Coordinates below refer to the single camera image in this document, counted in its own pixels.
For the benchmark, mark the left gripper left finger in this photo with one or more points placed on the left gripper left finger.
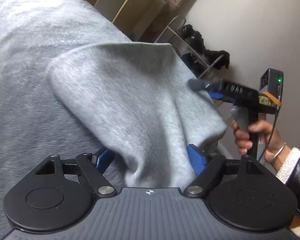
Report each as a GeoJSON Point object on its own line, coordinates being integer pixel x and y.
{"type": "Point", "coordinates": [56, 194]}

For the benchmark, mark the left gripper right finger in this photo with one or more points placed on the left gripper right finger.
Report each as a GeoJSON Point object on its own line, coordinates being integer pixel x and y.
{"type": "Point", "coordinates": [241, 193]}

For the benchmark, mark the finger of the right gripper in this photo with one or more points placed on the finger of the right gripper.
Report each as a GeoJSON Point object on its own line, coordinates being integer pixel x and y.
{"type": "Point", "coordinates": [216, 95]}

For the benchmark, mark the grey sweatpants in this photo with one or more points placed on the grey sweatpants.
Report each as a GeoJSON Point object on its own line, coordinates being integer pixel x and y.
{"type": "Point", "coordinates": [135, 99]}

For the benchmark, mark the black jacket sleeve forearm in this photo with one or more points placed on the black jacket sleeve forearm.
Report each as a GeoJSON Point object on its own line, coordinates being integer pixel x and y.
{"type": "Point", "coordinates": [289, 173]}

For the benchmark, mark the black shoes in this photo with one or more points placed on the black shoes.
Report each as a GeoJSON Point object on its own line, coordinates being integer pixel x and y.
{"type": "Point", "coordinates": [217, 58]}

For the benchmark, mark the metal shoe rack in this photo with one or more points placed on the metal shoe rack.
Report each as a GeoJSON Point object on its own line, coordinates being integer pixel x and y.
{"type": "Point", "coordinates": [194, 61]}

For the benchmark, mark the grey bed blanket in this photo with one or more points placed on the grey bed blanket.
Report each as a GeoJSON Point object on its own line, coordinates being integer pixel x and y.
{"type": "Point", "coordinates": [33, 122]}

